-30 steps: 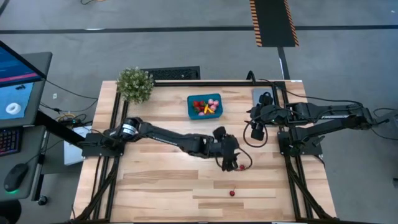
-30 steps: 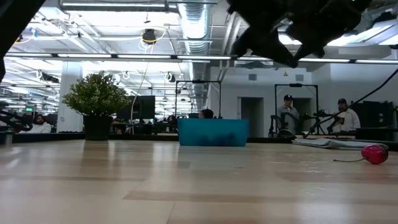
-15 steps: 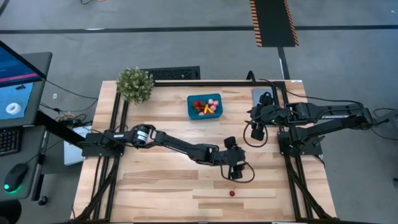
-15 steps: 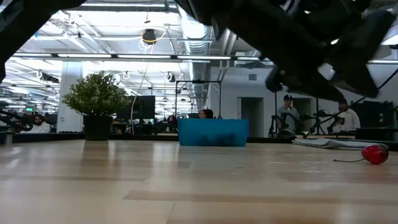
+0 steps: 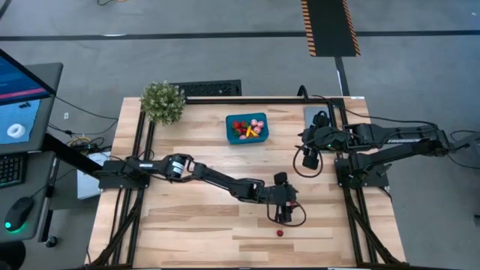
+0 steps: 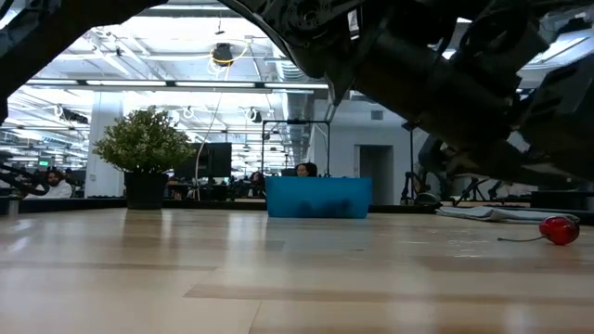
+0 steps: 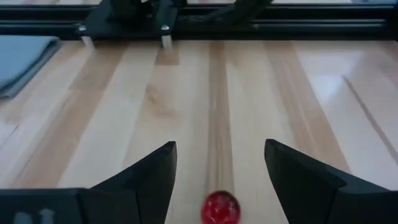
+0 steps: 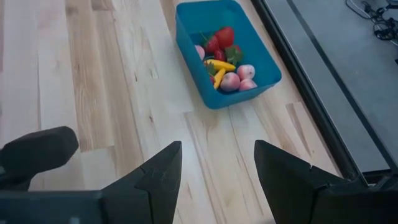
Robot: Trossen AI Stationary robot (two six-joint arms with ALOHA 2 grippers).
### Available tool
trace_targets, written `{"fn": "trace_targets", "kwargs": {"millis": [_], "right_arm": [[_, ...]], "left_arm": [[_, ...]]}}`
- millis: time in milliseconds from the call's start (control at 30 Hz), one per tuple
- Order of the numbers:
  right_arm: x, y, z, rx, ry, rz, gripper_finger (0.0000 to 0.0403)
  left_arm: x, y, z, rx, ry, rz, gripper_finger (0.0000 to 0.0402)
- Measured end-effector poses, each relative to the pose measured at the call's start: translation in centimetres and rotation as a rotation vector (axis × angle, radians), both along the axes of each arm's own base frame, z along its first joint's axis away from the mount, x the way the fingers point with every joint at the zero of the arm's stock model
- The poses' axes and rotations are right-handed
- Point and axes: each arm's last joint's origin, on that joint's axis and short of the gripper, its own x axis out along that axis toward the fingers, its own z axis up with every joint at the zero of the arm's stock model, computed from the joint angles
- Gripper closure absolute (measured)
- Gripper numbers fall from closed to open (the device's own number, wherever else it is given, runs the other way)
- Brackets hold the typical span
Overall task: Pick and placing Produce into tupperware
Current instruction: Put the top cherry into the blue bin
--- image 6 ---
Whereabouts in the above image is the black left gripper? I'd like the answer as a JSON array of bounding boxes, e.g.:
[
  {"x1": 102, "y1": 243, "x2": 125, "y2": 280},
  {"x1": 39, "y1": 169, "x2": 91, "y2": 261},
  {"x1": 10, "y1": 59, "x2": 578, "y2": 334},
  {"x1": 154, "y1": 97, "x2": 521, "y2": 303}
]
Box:
[{"x1": 445, "y1": 53, "x2": 594, "y2": 186}]

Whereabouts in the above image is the dark red cherry with stem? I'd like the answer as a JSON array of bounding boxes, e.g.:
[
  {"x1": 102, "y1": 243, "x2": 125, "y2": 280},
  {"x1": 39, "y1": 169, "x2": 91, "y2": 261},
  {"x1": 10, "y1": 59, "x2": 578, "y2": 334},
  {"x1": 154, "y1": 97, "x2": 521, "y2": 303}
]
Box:
[{"x1": 497, "y1": 215, "x2": 581, "y2": 247}]

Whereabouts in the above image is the blue plastic tupperware container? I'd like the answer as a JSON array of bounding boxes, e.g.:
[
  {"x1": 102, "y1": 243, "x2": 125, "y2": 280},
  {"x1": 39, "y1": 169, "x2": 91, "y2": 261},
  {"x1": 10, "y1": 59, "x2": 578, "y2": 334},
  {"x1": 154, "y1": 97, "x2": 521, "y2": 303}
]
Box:
[{"x1": 265, "y1": 175, "x2": 373, "y2": 220}]

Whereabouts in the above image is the black background desk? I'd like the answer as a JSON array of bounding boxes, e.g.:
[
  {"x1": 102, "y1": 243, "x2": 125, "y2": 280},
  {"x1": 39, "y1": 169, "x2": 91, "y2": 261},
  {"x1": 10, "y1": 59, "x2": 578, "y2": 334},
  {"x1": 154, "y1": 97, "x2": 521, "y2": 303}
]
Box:
[{"x1": 528, "y1": 187, "x2": 594, "y2": 211}]

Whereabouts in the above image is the grey cloth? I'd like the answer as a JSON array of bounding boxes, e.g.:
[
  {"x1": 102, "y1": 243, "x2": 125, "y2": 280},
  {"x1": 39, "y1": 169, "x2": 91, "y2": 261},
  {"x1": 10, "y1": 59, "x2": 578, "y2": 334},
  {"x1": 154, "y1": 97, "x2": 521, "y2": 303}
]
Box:
[{"x1": 435, "y1": 205, "x2": 581, "y2": 225}]

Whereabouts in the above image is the person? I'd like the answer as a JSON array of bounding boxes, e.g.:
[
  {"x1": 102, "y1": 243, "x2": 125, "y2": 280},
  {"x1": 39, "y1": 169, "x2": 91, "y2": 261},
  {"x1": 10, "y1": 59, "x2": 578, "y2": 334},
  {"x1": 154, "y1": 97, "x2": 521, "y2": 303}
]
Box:
[
  {"x1": 416, "y1": 133, "x2": 454, "y2": 201},
  {"x1": 294, "y1": 161, "x2": 319, "y2": 178},
  {"x1": 23, "y1": 169, "x2": 74, "y2": 199},
  {"x1": 249, "y1": 170, "x2": 266, "y2": 199}
]

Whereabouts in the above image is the black round dome device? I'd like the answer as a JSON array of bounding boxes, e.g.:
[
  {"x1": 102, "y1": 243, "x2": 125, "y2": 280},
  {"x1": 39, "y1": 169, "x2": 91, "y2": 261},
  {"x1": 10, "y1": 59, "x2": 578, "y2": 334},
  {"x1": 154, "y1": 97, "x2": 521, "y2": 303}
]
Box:
[{"x1": 412, "y1": 191, "x2": 443, "y2": 215}]

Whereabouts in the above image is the black monitor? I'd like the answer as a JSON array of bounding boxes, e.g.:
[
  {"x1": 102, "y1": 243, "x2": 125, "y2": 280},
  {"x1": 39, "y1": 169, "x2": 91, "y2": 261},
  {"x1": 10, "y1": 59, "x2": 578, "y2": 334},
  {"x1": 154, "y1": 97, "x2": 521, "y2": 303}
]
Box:
[{"x1": 174, "y1": 141, "x2": 233, "y2": 180}]

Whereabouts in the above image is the green bushy plant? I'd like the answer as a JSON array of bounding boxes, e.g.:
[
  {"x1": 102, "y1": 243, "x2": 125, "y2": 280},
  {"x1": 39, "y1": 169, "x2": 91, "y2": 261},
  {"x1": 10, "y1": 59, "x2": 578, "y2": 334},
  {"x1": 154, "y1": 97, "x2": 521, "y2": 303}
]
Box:
[{"x1": 91, "y1": 104, "x2": 197, "y2": 175}]

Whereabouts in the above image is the black plant pot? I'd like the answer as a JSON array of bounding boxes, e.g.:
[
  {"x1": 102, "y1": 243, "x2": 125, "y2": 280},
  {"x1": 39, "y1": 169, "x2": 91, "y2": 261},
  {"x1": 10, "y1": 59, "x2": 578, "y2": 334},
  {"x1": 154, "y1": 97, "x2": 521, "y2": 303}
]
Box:
[{"x1": 123, "y1": 172, "x2": 170, "y2": 211}]

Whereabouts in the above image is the long ceiling light bar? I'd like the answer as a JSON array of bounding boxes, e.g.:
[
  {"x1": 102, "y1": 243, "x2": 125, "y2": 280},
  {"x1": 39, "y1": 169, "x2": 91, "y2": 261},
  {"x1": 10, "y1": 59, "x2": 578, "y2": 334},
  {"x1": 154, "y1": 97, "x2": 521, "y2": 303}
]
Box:
[{"x1": 27, "y1": 78, "x2": 329, "y2": 96}]

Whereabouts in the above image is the black ceiling spotlight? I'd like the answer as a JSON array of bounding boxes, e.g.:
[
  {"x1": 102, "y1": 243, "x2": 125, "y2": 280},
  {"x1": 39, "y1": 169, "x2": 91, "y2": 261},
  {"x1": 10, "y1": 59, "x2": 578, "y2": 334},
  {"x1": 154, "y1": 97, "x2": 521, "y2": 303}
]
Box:
[{"x1": 58, "y1": 107, "x2": 90, "y2": 126}]

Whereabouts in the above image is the thick black slanted cable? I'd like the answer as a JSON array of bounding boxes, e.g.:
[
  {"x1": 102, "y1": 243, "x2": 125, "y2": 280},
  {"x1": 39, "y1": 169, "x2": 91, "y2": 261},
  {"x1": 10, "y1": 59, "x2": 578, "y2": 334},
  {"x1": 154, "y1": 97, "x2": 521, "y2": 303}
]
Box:
[{"x1": 457, "y1": 178, "x2": 488, "y2": 207}]

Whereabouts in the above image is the black rectangular frame stand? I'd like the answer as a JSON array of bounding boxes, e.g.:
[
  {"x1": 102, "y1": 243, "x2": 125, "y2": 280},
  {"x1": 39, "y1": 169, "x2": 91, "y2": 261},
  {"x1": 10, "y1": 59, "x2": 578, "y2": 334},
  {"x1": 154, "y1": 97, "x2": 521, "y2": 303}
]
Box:
[
  {"x1": 401, "y1": 121, "x2": 419, "y2": 200},
  {"x1": 261, "y1": 119, "x2": 331, "y2": 179}
]

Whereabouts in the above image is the silver vertical duct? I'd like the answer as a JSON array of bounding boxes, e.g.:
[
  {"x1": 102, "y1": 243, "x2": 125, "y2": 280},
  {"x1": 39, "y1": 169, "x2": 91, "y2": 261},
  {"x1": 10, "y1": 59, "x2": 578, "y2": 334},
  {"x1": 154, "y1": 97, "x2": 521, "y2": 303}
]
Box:
[{"x1": 285, "y1": 90, "x2": 316, "y2": 171}]

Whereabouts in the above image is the black ceiling device yellow cable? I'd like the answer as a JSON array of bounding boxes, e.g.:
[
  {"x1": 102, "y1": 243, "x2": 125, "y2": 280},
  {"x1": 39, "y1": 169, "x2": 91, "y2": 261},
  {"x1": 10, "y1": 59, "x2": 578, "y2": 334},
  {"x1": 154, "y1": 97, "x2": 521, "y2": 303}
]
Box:
[{"x1": 211, "y1": 42, "x2": 235, "y2": 68}]

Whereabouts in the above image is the white hanging cable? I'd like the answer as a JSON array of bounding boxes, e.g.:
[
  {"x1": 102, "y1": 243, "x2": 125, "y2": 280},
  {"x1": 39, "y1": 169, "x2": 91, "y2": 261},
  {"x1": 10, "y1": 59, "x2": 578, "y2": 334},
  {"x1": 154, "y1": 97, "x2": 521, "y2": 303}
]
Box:
[{"x1": 193, "y1": 99, "x2": 222, "y2": 201}]

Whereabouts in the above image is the black table edge rail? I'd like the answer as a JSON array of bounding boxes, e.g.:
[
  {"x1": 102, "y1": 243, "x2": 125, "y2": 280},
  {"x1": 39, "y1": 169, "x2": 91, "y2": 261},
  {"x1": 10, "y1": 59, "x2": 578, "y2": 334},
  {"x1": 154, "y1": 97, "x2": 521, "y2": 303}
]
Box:
[{"x1": 0, "y1": 197, "x2": 594, "y2": 226}]

